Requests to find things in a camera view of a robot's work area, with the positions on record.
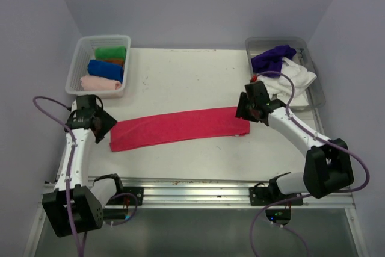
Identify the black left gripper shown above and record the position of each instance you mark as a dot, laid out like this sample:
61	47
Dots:
108	123

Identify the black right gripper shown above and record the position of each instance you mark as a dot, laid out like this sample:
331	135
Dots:
241	111

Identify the pink red towel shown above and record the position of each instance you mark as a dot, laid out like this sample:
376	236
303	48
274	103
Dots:
174	127

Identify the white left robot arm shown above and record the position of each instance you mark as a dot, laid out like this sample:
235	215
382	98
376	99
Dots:
74	206

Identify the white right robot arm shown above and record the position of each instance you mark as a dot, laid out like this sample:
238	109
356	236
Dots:
327	165

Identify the light pink rolled towel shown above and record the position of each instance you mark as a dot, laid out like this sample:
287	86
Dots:
96	83

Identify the white towel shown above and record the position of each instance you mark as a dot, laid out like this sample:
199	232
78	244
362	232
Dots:
281	88

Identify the blue rolled towel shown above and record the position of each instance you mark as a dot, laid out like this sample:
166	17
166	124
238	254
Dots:
105	70

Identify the purple towel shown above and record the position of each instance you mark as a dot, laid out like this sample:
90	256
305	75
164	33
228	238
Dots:
271	61

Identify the orange rolled towel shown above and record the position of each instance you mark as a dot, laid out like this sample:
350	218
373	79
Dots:
116	61

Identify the clear plastic bin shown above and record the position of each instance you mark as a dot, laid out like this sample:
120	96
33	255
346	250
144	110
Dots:
257	45

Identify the green rolled towel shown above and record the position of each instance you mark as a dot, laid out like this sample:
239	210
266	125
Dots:
110	52

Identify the white plastic basket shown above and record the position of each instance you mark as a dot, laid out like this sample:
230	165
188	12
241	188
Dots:
84	52

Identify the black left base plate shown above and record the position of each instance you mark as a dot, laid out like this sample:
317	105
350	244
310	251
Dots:
130	196

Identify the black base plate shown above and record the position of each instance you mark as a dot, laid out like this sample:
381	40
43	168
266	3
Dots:
130	196
263	194

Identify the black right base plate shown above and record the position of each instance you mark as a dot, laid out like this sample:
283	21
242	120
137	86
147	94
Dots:
263	194

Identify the aluminium mounting rail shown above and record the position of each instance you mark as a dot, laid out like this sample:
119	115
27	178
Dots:
216	194

